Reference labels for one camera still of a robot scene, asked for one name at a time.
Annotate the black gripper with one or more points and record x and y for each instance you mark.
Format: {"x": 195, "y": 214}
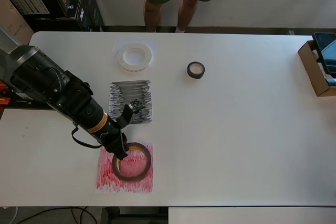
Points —
{"x": 114, "y": 140}

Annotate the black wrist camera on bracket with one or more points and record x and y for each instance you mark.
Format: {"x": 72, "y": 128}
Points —
{"x": 126, "y": 115}

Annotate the white tape roll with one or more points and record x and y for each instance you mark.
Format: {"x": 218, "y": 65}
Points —
{"x": 147, "y": 58}

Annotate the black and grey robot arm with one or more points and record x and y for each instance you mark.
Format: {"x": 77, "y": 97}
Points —
{"x": 39, "y": 77}

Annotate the orange clamp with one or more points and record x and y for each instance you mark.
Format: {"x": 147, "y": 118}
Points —
{"x": 4, "y": 101}

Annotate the red tape roll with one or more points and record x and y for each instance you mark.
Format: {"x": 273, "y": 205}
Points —
{"x": 131, "y": 179}

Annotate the white board panel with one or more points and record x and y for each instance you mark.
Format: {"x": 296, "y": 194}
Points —
{"x": 249, "y": 216}

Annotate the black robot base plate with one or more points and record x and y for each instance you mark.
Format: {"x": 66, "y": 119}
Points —
{"x": 26, "y": 104}

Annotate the black table leg frame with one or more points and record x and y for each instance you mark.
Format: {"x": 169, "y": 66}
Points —
{"x": 110, "y": 216}

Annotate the red scribbled paper sheet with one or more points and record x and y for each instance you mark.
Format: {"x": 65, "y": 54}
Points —
{"x": 141, "y": 184}

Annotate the small open cardboard box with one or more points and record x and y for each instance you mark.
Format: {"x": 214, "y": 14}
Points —
{"x": 309, "y": 66}

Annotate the small white item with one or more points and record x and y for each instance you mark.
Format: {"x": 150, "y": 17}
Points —
{"x": 315, "y": 55}

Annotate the black scribbled paper sheet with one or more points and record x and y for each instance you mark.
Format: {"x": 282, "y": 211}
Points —
{"x": 131, "y": 90}

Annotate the black tape roll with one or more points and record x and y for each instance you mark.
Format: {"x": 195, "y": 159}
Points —
{"x": 195, "y": 76}

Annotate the black carton white print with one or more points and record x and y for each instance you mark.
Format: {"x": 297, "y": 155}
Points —
{"x": 94, "y": 11}
{"x": 76, "y": 11}

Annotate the blank white paper sheet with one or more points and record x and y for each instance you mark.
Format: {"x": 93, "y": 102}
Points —
{"x": 155, "y": 44}

